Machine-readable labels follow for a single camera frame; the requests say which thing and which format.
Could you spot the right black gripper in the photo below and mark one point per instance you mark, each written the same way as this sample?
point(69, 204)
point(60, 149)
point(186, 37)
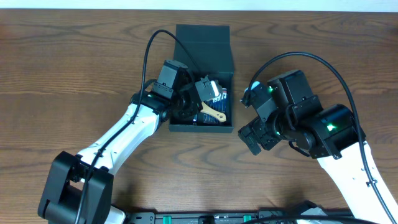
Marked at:
point(259, 130)

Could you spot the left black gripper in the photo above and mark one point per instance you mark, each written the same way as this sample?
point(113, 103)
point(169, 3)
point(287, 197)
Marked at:
point(193, 101)

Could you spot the silver combination wrench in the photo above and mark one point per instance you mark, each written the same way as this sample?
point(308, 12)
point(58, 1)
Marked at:
point(195, 120)

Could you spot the orange scraper wooden handle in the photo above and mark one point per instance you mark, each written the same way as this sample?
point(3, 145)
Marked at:
point(214, 112)

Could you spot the precision screwdriver set case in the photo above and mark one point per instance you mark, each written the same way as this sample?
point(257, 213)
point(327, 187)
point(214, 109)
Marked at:
point(218, 104)

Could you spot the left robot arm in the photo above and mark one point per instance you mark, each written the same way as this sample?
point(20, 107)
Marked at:
point(79, 187)

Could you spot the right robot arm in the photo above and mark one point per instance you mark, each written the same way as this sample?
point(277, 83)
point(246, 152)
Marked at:
point(329, 136)

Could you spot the black open gift box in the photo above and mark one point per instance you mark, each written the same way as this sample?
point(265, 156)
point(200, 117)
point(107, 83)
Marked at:
point(210, 48)

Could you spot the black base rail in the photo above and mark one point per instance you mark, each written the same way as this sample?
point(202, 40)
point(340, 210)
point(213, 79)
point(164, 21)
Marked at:
point(199, 218)

